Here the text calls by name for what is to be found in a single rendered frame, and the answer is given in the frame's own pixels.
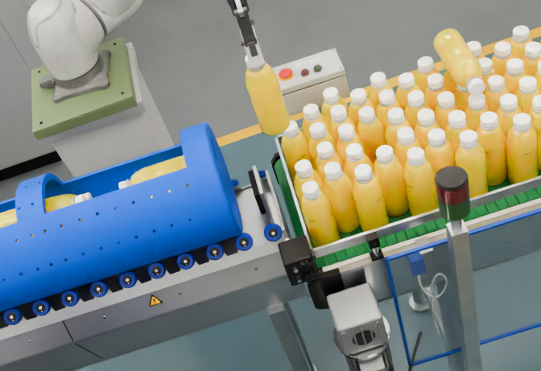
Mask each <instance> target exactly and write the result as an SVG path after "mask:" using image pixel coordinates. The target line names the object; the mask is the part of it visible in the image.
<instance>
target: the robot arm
mask: <svg viewBox="0 0 541 371"><path fill-rule="evenodd" d="M142 2H143V0H38V1H36V2H35V3H34V4H33V5H32V6H31V8H30V10H29V12H28V14H27V28H28V32H29V36H30V38H31V42H32V44H33V46H34V48H35V50H36V52H37V53H38V55H39V58H40V59H41V60H42V62H43V64H44V65H45V67H46V68H47V69H48V71H49V72H50V73H51V74H49V75H47V76H45V77H44V78H42V79H40V80H39V83H40V85H39V86H40V87H41V88H42V89H45V88H54V87H55V90H54V93H53V95H52V100H53V102H54V103H60V102H62V101H64V100H66V99H69V98H72V97H77V96H80V95H82V94H86V93H91V92H93V91H97V90H103V89H107V88H108V87H109V86H110V82H109V58H110V56H111V53H110V51H109V50H108V49H104V50H102V51H99V52H97V49H98V47H99V46H100V44H101V41H102V40H103V39H104V38H105V37H106V36H107V35H108V34H109V33H111V32H112V31H114V30H115V29H117V28H118V27H120V26H121V25H122V24H123V23H124V22H125V21H126V20H127V19H128V18H129V17H130V16H131V15H132V14H133V13H134V12H135V11H136V10H137V9H138V8H139V7H140V6H141V4H142ZM227 2H228V4H229V5H230V7H231V10H232V13H233V16H236V18H237V22H238V25H239V27H240V32H241V35H242V40H243V42H241V44H242V46H244V47H245V50H246V54H247V56H248V59H249V62H250V66H251V68H252V69H253V68H257V67H260V66H263V65H265V62H264V59H263V57H262V52H261V49H260V47H259V44H258V39H257V36H256V34H255V30H254V26H252V25H254V20H253V19H252V20H250V18H249V14H248V12H249V11H250V9H249V7H248V4H247V1H246V0H227Z"/></svg>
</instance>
